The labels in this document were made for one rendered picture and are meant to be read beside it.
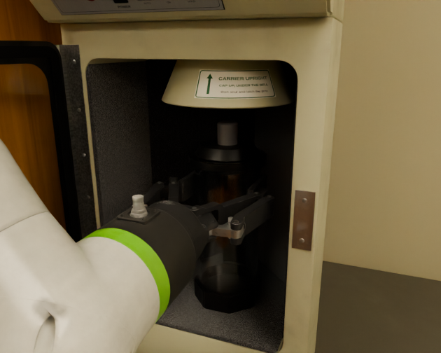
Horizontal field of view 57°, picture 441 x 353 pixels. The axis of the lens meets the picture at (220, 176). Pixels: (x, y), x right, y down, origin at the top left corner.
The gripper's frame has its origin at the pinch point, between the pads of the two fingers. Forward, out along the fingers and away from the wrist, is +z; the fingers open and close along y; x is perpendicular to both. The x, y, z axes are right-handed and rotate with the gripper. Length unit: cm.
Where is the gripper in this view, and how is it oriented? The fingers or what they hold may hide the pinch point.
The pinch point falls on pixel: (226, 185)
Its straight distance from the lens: 57.8
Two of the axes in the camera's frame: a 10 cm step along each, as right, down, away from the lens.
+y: -9.4, -1.1, 3.4
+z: 3.5, -2.8, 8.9
